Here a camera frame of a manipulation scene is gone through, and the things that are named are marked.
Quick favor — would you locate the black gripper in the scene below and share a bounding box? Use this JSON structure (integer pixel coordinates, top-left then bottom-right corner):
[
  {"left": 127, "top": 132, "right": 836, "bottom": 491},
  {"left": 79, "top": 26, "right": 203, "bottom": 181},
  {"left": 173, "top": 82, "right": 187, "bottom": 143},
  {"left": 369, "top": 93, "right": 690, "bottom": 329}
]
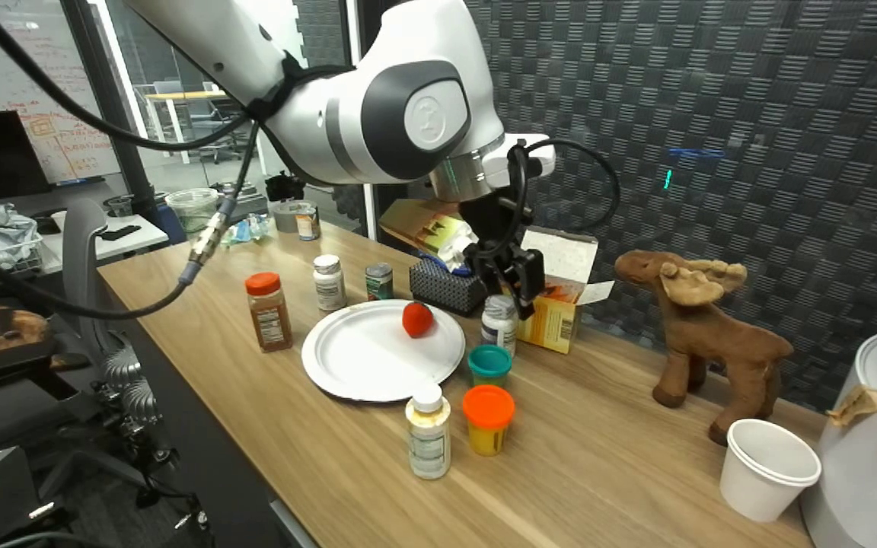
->
[{"left": 461, "top": 193, "right": 544, "bottom": 318}]

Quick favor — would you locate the white supplement bottle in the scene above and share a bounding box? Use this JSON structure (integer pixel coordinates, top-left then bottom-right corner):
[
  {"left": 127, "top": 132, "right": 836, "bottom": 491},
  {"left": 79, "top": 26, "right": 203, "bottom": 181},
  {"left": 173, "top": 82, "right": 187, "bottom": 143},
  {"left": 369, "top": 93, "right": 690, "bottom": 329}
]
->
[{"left": 480, "top": 294, "right": 516, "bottom": 353}]

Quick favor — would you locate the teal lid play-doh tub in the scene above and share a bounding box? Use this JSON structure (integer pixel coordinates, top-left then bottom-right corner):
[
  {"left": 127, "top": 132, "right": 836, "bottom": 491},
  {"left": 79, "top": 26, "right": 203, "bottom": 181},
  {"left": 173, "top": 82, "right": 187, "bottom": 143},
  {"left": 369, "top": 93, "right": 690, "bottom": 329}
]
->
[{"left": 466, "top": 345, "right": 511, "bottom": 382}]

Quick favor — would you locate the red plush strawberry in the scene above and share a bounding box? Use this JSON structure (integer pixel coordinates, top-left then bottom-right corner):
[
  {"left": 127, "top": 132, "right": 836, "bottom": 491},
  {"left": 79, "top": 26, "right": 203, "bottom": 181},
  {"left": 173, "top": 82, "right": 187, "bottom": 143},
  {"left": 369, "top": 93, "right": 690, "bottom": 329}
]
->
[{"left": 401, "top": 300, "right": 435, "bottom": 339}]

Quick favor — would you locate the orange lid play-doh tub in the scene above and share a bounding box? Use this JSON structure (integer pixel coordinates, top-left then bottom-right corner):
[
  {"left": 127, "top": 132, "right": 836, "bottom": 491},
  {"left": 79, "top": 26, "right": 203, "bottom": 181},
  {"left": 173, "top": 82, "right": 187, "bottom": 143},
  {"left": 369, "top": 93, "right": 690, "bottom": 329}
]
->
[{"left": 464, "top": 382, "right": 518, "bottom": 452}]

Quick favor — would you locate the clear vitamin bottle white cap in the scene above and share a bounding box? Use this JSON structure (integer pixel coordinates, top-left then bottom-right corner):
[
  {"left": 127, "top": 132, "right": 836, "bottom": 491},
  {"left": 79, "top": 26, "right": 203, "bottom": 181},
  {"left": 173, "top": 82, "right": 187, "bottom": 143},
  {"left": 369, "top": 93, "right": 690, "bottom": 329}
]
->
[{"left": 404, "top": 382, "right": 452, "bottom": 480}]

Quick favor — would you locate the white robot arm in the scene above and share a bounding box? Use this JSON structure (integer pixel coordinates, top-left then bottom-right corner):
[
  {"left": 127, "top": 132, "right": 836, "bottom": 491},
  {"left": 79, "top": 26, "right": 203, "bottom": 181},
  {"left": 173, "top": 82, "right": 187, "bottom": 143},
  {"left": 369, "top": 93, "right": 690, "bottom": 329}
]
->
[{"left": 127, "top": 0, "right": 555, "bottom": 312}]

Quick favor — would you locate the white paper plate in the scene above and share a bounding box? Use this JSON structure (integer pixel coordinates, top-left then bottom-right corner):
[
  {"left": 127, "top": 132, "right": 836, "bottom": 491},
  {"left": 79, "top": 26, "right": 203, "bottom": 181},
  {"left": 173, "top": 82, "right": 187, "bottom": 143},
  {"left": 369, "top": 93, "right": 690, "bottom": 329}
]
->
[{"left": 302, "top": 299, "right": 466, "bottom": 401}]

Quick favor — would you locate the brown plush moose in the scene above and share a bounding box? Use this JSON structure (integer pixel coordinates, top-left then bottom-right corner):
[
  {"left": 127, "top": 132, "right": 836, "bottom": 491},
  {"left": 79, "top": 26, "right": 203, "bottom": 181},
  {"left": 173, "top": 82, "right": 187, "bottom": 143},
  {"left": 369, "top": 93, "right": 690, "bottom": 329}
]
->
[{"left": 616, "top": 250, "right": 794, "bottom": 445}]

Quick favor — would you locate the blue cloth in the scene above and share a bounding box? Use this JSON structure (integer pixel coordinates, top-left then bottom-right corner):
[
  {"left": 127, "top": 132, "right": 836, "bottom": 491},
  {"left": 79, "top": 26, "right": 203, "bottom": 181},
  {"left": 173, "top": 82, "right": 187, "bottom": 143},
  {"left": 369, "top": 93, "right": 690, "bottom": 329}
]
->
[{"left": 452, "top": 261, "right": 474, "bottom": 276}]

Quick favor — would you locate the open yellow cardboard box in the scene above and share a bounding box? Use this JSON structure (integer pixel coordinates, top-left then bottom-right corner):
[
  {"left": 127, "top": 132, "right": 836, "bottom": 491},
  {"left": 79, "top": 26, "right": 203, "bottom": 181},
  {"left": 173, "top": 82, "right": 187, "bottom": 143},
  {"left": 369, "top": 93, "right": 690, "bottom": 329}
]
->
[{"left": 518, "top": 229, "right": 612, "bottom": 353}]

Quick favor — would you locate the grey foam block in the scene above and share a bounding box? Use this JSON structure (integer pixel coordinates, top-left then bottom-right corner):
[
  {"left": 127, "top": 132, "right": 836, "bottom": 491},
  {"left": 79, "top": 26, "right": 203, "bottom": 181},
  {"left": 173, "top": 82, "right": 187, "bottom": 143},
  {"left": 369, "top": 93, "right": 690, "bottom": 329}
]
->
[{"left": 409, "top": 260, "right": 488, "bottom": 312}]

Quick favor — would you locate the small glass jar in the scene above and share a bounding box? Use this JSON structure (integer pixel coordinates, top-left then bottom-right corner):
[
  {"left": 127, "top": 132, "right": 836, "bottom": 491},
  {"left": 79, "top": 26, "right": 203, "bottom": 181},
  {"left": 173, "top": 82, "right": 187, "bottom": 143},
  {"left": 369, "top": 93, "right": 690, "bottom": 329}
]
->
[{"left": 365, "top": 265, "right": 393, "bottom": 300}]

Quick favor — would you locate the white pill bottle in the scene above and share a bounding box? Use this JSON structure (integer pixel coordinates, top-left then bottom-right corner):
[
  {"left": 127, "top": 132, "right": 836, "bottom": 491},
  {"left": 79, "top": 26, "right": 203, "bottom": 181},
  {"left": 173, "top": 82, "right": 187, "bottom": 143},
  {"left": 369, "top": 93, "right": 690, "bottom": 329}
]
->
[{"left": 313, "top": 254, "right": 344, "bottom": 311}]

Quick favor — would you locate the candle tin with label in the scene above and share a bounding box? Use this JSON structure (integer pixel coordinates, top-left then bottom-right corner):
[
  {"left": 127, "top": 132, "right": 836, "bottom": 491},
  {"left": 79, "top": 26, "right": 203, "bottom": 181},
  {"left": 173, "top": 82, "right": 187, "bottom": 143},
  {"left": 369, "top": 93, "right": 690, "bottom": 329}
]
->
[{"left": 291, "top": 202, "right": 320, "bottom": 239}]

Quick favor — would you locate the orange lid spice jar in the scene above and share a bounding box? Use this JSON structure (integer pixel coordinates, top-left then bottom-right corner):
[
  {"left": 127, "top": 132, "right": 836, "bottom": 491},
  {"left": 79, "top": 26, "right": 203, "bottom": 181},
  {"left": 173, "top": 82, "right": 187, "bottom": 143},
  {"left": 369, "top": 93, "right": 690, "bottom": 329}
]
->
[{"left": 243, "top": 270, "right": 291, "bottom": 349}]

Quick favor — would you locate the white paper cup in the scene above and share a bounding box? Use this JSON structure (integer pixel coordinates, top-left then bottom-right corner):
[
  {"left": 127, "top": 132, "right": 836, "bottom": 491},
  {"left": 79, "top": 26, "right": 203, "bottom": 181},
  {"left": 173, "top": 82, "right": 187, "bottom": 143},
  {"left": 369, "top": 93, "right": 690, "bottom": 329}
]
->
[{"left": 718, "top": 417, "right": 821, "bottom": 523}]

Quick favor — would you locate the large white bucket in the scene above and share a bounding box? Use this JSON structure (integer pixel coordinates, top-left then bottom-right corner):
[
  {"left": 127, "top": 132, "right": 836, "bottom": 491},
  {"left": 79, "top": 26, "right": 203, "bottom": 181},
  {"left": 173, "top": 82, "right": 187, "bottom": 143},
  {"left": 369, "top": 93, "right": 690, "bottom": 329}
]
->
[{"left": 802, "top": 334, "right": 877, "bottom": 548}]

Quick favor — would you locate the office chair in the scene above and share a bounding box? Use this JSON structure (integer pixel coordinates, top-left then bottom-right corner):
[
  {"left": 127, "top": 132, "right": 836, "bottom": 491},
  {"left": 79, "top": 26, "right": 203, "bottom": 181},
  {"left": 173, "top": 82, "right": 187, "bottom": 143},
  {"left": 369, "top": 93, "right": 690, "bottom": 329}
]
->
[{"left": 0, "top": 202, "right": 172, "bottom": 545}]

